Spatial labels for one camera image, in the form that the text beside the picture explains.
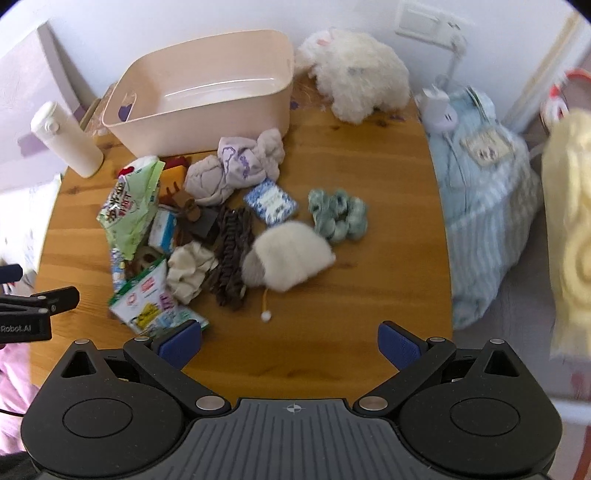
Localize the clear snack packet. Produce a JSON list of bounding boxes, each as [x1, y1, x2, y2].
[[110, 244, 163, 288]]

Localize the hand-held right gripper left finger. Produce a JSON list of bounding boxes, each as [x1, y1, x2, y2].
[[48, 322, 232, 416]]

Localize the green white snack packet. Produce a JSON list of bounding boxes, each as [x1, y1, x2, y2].
[[108, 258, 209, 335]]

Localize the pale fluffy hat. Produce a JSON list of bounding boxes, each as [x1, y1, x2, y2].
[[242, 220, 337, 324]]

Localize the cream scrunchie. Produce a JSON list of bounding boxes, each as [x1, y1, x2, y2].
[[166, 242, 219, 305]]

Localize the beige power strip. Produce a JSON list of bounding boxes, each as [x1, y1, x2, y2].
[[462, 127, 514, 167]]

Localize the beige plastic storage bin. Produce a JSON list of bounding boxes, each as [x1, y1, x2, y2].
[[102, 30, 295, 158]]

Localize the orange white headphones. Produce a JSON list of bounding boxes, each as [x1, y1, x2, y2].
[[540, 69, 591, 123]]

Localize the brown antler headband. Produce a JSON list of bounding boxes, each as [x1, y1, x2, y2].
[[158, 181, 197, 208]]

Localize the pink cloth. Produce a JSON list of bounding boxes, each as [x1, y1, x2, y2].
[[0, 344, 41, 444]]

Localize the white charger plug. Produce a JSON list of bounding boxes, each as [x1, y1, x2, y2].
[[414, 87, 458, 132]]

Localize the cartoon tissue pack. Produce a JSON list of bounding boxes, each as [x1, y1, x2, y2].
[[148, 210, 181, 254]]

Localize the pale pink fleece garment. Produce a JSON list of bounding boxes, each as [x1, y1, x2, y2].
[[185, 128, 286, 207]]

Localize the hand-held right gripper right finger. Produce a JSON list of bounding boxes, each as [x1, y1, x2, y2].
[[353, 322, 542, 415]]

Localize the wooden desk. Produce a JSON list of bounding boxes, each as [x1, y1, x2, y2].
[[30, 74, 455, 407]]

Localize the white thermos bottle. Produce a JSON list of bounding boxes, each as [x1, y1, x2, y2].
[[31, 102, 105, 178]]

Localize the white fluffy plush toy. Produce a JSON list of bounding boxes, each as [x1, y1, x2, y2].
[[294, 28, 411, 124]]

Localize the green scrunchie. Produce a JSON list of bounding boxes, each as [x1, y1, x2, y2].
[[308, 188, 369, 244]]

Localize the blue floral tissue pack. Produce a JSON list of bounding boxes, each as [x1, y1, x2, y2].
[[243, 179, 298, 227]]

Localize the yellow blanket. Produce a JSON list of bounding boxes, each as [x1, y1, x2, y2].
[[542, 111, 591, 361]]

